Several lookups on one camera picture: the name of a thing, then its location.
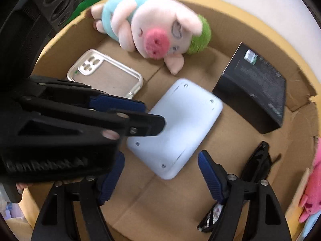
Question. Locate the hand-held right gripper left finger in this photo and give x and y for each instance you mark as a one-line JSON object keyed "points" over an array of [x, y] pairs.
{"points": [[111, 180]]}

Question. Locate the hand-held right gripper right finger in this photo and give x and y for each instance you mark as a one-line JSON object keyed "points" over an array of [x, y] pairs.
{"points": [[210, 178]]}

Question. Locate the black sunglasses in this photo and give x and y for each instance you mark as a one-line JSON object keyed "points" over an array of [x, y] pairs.
{"points": [[258, 160]]}

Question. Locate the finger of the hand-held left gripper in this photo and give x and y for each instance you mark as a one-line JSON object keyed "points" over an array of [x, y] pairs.
{"points": [[145, 124], [117, 104]]}

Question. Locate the brown cardboard box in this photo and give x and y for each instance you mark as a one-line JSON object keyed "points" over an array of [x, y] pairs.
{"points": [[155, 205]]}

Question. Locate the pink pig plush toy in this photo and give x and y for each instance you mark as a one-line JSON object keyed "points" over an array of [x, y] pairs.
{"points": [[150, 22]]}

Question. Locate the clear phone case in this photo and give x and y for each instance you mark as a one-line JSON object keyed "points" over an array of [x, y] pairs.
{"points": [[85, 62]]}

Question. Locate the white device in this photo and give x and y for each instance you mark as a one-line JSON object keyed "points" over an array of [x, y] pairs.
{"points": [[180, 125]]}

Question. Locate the black product box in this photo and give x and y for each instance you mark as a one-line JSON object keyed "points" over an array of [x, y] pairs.
{"points": [[250, 93]]}

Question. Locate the green leafy plant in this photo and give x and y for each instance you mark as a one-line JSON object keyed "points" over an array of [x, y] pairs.
{"points": [[87, 5]]}

